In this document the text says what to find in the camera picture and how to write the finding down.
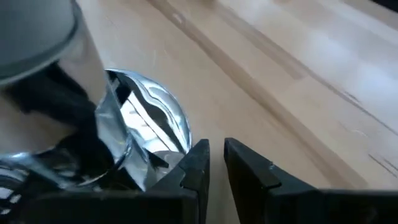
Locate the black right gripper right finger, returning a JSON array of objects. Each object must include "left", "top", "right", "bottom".
[{"left": 223, "top": 138, "right": 398, "bottom": 224}]

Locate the black aluminium table frame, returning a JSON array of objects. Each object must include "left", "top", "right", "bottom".
[{"left": 369, "top": 0, "right": 398, "bottom": 14}]

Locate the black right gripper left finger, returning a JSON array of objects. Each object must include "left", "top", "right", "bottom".
[{"left": 15, "top": 139, "right": 211, "bottom": 224}]

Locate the white lightbulb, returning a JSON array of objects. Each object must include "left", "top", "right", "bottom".
[{"left": 0, "top": 0, "right": 108, "bottom": 153}]

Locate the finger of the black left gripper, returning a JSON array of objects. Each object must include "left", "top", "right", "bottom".
[{"left": 6, "top": 62, "right": 116, "bottom": 187}]

